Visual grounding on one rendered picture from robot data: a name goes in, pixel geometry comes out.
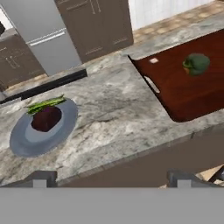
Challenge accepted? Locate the brown cupboard run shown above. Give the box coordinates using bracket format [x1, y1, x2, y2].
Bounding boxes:
[0, 32, 47, 91]

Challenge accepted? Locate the dark red steak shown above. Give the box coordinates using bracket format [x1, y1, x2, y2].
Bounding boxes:
[31, 106, 63, 133]

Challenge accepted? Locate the brown tall cupboard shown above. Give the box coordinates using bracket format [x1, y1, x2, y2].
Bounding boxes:
[53, 0, 135, 64]

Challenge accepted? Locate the dark wooden tray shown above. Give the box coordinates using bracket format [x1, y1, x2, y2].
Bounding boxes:
[127, 28, 224, 123]

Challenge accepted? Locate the blue-grey plate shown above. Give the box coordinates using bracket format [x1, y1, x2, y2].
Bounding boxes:
[9, 97, 79, 158]

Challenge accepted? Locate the green bell pepper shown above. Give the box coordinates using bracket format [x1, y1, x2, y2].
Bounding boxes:
[182, 52, 211, 77]

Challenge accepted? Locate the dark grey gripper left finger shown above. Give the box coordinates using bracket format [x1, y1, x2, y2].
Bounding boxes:
[2, 170, 58, 188]

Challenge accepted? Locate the stainless steel fridge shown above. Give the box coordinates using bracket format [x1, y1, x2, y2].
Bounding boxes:
[0, 0, 83, 77]

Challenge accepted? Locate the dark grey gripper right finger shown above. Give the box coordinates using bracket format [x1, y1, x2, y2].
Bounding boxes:
[167, 170, 222, 188]

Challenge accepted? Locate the black hob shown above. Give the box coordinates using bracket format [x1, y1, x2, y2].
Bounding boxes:
[0, 68, 88, 105]

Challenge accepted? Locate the green asparagus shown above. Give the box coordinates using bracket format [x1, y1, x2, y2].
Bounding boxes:
[25, 94, 67, 116]

